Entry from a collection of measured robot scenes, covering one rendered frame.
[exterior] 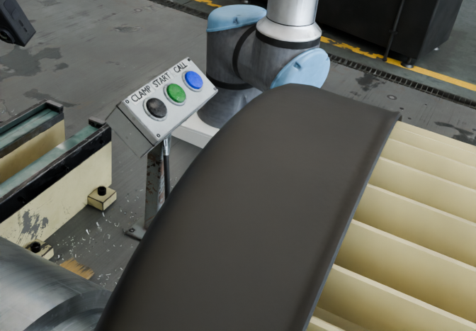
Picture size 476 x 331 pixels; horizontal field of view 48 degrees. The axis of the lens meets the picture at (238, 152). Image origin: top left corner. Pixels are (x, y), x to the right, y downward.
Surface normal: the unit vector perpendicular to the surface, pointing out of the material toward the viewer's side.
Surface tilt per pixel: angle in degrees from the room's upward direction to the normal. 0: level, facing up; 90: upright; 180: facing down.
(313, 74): 95
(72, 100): 0
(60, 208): 90
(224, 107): 74
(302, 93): 10
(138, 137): 90
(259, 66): 91
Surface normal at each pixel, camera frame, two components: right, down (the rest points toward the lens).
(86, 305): 0.96, 0.03
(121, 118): -0.43, 0.47
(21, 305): 0.25, -0.92
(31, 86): 0.13, -0.82
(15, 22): 0.90, 0.32
